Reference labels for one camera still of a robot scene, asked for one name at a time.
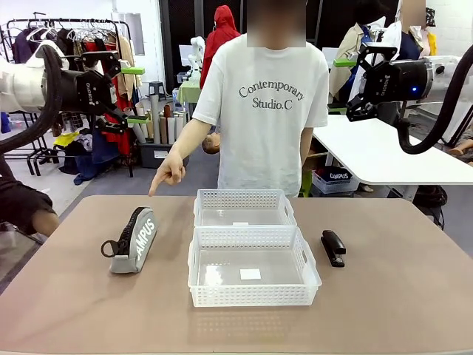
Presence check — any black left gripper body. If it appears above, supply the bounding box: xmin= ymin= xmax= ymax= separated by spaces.
xmin=61 ymin=70 xmax=115 ymax=112

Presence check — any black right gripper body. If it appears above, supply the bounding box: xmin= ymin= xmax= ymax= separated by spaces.
xmin=371 ymin=58 xmax=432 ymax=104

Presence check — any grey Campus pencil pouch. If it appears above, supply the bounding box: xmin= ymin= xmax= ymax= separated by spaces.
xmin=101 ymin=206 xmax=159 ymax=274

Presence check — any black stapler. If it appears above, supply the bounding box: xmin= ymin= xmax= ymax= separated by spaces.
xmin=320 ymin=229 xmax=347 ymax=268

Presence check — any person's left forearm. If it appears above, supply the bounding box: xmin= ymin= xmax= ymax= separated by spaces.
xmin=299 ymin=125 xmax=314 ymax=175

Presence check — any person's right forearm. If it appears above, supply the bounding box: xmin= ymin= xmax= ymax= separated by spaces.
xmin=168 ymin=118 xmax=212 ymax=160

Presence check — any person's right hand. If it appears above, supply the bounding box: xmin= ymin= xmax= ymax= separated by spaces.
xmin=148 ymin=151 xmax=187 ymax=197

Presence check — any mannequin in beige coat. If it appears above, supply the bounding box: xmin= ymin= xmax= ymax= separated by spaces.
xmin=328 ymin=0 xmax=389 ymax=104

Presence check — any white leaning paper roll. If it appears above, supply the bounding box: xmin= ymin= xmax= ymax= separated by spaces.
xmin=123 ymin=109 xmax=148 ymax=143

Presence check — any tall grey cardboard tube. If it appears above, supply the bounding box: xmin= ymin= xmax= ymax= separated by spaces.
xmin=149 ymin=93 xmax=162 ymax=145

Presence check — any grey stool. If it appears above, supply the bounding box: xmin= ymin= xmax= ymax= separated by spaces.
xmin=149 ymin=81 xmax=166 ymax=103

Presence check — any red dress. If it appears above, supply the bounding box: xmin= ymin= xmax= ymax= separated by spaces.
xmin=86 ymin=40 xmax=133 ymax=156

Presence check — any person in navy clothes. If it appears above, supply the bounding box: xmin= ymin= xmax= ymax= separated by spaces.
xmin=397 ymin=0 xmax=429 ymax=62

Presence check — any grey storage bin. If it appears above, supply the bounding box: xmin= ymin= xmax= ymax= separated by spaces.
xmin=138 ymin=142 xmax=190 ymax=170

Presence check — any white table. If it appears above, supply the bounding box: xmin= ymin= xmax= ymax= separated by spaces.
xmin=312 ymin=114 xmax=473 ymax=203

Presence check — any black clothes rack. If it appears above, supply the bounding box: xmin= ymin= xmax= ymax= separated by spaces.
xmin=0 ymin=13 xmax=136 ymax=178

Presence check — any blue denim garment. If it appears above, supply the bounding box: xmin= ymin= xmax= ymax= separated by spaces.
xmin=73 ymin=125 xmax=119 ymax=186

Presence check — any yellow garment on pile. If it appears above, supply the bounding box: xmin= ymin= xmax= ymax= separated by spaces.
xmin=53 ymin=131 xmax=81 ymax=147

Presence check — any green cloth covered table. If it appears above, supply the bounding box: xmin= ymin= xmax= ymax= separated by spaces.
xmin=176 ymin=81 xmax=203 ymax=108

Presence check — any small white robot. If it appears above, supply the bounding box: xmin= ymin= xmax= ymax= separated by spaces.
xmin=187 ymin=35 xmax=206 ymax=84

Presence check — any brown cardboard box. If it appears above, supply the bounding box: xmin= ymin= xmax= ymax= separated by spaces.
xmin=306 ymin=140 xmax=330 ymax=178

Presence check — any white basket with Campus pouch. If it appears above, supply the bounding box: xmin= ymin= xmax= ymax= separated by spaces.
xmin=312 ymin=168 xmax=360 ymax=196

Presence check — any red hooded coat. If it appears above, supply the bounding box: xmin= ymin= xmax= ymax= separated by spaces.
xmin=199 ymin=5 xmax=241 ymax=89

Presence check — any mannequin leg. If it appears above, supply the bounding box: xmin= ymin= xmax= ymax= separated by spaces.
xmin=449 ymin=140 xmax=473 ymax=160

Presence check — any person in white T-shirt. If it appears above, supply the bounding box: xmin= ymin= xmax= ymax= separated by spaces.
xmin=191 ymin=0 xmax=330 ymax=199

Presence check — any black bag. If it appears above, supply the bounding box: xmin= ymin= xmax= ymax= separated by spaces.
xmin=413 ymin=184 xmax=448 ymax=217

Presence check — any white perforated plastic basket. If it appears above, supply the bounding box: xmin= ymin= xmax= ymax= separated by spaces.
xmin=187 ymin=225 xmax=323 ymax=308
xmin=193 ymin=189 xmax=299 ymax=228

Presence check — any seated person in dark clothes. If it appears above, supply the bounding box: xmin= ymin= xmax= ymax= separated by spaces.
xmin=0 ymin=155 xmax=60 ymax=236

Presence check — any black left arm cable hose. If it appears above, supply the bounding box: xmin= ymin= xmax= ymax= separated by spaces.
xmin=0 ymin=46 xmax=64 ymax=155

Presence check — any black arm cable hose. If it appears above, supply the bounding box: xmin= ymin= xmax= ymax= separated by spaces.
xmin=397 ymin=47 xmax=473 ymax=155
xmin=0 ymin=46 xmax=64 ymax=155

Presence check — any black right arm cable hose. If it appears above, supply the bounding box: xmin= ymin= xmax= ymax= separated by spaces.
xmin=397 ymin=47 xmax=473 ymax=155

